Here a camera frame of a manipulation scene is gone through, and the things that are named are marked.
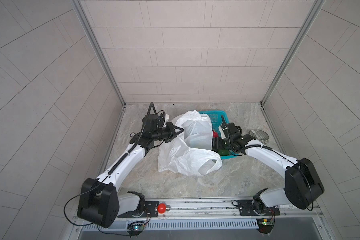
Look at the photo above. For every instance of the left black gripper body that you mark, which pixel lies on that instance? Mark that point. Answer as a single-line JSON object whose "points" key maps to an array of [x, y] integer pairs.
{"points": [[158, 134]]}

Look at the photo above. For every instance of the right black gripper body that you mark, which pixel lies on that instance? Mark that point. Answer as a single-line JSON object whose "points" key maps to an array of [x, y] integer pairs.
{"points": [[223, 144]]}

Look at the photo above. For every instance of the white plastic bag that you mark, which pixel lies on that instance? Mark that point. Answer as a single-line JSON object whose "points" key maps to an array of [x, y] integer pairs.
{"points": [[190, 153]]}

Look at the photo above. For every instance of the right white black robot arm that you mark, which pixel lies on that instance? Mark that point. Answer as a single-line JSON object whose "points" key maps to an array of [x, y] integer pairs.
{"points": [[302, 183]]}

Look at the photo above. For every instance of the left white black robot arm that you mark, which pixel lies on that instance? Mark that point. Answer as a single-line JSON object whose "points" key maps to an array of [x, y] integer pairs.
{"points": [[99, 201]]}

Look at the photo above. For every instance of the teal plastic basket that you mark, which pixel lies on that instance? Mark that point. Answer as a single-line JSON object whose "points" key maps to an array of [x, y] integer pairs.
{"points": [[220, 145]]}

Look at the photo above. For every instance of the red emergency stop button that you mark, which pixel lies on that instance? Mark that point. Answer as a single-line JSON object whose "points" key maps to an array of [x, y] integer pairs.
{"points": [[163, 208]]}

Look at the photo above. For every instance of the white vent grille strip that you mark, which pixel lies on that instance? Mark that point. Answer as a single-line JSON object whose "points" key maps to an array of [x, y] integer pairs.
{"points": [[156, 224]]}

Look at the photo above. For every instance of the right green circuit board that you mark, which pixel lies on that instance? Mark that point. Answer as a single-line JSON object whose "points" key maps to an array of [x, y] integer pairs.
{"points": [[265, 226]]}

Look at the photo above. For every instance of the green circuit board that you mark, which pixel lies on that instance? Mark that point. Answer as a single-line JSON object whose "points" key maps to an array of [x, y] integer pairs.
{"points": [[265, 226], [136, 228]]}

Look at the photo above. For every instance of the left green circuit board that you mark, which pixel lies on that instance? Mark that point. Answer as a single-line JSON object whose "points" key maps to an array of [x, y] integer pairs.
{"points": [[136, 228]]}

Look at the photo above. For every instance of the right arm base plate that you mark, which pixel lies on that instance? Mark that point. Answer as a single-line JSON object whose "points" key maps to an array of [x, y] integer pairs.
{"points": [[246, 208]]}

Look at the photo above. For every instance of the aluminium mounting rail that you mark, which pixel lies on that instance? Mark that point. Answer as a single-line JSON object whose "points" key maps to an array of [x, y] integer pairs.
{"points": [[218, 208]]}

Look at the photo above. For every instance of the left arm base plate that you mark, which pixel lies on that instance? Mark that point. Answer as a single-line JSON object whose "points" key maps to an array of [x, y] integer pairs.
{"points": [[151, 206]]}

